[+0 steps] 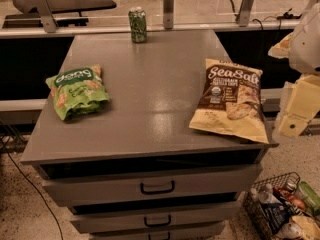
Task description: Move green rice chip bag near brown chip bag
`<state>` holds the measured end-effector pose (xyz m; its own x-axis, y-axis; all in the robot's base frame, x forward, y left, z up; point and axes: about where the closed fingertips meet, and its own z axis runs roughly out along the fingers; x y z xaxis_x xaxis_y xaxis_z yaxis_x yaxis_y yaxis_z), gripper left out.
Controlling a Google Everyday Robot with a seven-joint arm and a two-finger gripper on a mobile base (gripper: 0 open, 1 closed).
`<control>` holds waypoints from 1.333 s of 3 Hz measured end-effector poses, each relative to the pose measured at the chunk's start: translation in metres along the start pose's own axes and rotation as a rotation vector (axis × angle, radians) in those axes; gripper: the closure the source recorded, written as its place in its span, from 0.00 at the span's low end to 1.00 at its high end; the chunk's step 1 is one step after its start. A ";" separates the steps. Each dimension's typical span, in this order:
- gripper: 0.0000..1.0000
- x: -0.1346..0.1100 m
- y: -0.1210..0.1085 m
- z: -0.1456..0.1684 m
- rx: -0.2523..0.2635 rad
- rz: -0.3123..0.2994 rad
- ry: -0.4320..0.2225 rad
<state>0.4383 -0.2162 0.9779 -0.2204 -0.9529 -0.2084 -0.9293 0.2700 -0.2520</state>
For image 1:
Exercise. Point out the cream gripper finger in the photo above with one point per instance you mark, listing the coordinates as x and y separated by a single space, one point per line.
303 105

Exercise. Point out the green rice chip bag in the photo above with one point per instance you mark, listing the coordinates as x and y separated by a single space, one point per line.
78 91

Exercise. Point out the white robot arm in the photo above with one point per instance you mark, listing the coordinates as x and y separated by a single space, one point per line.
302 49

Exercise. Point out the brown sea salt chip bag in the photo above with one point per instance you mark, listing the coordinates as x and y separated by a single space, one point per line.
231 102

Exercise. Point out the yellow snack bag in basket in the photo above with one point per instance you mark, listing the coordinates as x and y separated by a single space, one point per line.
309 229

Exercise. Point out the red snack pack in basket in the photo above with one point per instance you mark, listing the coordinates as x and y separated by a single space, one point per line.
288 196

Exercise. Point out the green bottle in basket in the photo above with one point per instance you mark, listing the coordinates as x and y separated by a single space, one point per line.
309 197

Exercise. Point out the clear plastic water bottle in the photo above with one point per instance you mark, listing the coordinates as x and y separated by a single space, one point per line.
264 195

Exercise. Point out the grey drawer cabinet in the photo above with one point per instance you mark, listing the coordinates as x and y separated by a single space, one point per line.
94 164

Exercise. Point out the green soda can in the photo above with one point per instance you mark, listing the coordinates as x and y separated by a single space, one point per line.
138 26

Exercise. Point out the wire mesh basket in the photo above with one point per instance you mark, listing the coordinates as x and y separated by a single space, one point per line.
273 221

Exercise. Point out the right metal bracket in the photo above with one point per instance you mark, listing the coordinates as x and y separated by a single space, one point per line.
243 16

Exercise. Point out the metal bracket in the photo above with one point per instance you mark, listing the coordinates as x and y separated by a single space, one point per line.
48 22
168 11
243 16

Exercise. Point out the top drawer black handle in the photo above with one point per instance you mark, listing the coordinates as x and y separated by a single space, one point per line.
157 189

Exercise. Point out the drawer black handle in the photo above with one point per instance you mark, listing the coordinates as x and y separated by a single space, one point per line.
157 189
151 222
159 236

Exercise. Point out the middle drawer black handle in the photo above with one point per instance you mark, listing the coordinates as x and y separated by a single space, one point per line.
151 222

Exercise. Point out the middle metal bracket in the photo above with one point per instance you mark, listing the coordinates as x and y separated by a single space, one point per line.
168 11

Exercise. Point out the bottom drawer black handle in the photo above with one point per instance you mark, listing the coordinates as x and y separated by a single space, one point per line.
159 236

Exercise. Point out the left metal bracket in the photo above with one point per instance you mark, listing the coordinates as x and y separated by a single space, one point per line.
48 22

